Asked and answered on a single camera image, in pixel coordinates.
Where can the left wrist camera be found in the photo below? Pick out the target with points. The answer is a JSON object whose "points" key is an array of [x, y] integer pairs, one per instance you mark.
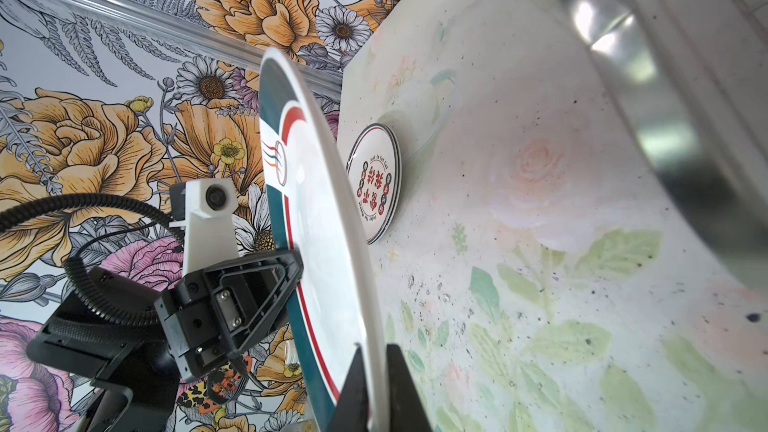
{"points": [[203, 209]]}

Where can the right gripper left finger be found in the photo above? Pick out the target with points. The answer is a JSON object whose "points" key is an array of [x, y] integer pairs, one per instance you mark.
{"points": [[351, 412]]}

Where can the metal wire dish rack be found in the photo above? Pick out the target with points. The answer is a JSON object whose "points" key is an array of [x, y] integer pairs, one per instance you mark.
{"points": [[710, 159]]}

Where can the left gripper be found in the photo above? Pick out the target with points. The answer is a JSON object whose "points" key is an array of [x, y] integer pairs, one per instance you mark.
{"points": [[210, 320]]}

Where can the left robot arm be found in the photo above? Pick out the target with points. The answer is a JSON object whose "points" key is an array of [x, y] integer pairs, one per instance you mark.
{"points": [[148, 352]]}

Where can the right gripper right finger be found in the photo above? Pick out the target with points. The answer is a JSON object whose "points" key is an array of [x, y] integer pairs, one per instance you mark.
{"points": [[407, 413]]}

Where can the white plate green rim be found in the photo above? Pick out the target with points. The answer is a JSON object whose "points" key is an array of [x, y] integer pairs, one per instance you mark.
{"points": [[333, 312]]}

